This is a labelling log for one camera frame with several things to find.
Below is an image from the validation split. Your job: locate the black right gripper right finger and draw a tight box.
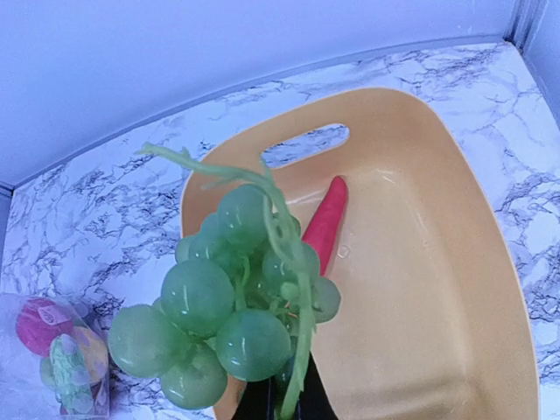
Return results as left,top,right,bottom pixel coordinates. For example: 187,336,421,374
295,355,335,420

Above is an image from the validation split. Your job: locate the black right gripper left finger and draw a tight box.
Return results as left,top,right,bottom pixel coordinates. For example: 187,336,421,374
234,378,277,420

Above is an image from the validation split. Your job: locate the dark green toy broccoli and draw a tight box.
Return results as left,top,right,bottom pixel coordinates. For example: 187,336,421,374
108,143,341,419

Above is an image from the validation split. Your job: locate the yellow toy pepper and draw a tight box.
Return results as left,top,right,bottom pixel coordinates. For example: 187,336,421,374
72,326,109,384

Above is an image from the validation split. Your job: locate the red toy chili pepper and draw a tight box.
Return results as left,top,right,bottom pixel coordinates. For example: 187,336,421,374
303,176,348,276

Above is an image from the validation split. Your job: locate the green toy cucumber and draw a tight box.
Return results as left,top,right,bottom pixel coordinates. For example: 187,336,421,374
49,334,94,415

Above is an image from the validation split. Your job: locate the clear zip top bag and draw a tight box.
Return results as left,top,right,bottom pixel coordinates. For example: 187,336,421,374
1,293,109,419

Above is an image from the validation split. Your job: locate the red toy tomato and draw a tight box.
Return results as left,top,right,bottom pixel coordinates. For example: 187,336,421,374
16,297,74,357

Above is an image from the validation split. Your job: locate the yellow plastic basket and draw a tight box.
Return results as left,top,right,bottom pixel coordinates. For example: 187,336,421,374
206,88,539,419

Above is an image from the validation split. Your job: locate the left aluminium frame post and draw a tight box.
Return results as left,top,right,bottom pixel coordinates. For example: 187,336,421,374
0,181,14,198

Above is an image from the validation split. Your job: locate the aluminium frame post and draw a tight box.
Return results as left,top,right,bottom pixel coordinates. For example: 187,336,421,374
503,0,548,53
0,181,14,198

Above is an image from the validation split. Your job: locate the right aluminium frame post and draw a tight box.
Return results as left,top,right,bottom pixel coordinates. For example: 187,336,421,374
503,0,548,53

